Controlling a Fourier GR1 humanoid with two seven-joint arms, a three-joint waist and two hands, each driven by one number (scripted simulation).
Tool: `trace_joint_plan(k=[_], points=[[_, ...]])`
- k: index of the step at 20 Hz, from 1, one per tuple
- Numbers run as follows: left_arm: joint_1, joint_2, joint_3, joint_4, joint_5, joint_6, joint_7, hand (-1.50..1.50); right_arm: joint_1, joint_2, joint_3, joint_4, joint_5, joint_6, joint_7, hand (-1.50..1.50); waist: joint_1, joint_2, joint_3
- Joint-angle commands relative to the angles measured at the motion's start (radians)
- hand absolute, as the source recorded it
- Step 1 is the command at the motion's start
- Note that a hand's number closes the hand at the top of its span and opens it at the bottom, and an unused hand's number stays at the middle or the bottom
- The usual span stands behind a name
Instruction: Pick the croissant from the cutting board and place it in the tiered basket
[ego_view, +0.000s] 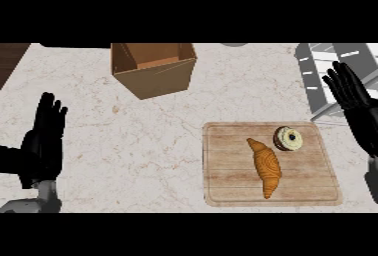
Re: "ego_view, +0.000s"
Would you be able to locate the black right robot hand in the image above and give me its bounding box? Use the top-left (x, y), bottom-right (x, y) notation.
top-left (323, 60), bottom-right (378, 158)

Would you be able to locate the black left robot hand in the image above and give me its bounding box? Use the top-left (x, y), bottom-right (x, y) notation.
top-left (0, 92), bottom-right (70, 190)

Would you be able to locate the wooden cutting board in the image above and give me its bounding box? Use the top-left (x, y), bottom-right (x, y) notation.
top-left (201, 121), bottom-right (346, 208)

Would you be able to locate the golden brown croissant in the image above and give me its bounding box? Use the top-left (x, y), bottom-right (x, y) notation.
top-left (246, 137), bottom-right (284, 200)

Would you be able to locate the cream frosted chocolate donut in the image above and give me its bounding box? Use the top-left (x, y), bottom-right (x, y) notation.
top-left (272, 125), bottom-right (306, 153)

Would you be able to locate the dark brown wooden panel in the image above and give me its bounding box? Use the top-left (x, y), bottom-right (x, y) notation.
top-left (0, 42), bottom-right (33, 91)

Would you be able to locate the grey round object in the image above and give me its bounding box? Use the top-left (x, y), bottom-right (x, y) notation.
top-left (219, 42), bottom-right (252, 48)

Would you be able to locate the brown open box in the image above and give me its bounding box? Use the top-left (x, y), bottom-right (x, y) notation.
top-left (110, 42), bottom-right (200, 101)

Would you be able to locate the grey wire tiered basket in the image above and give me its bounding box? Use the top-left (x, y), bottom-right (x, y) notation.
top-left (295, 42), bottom-right (378, 123)

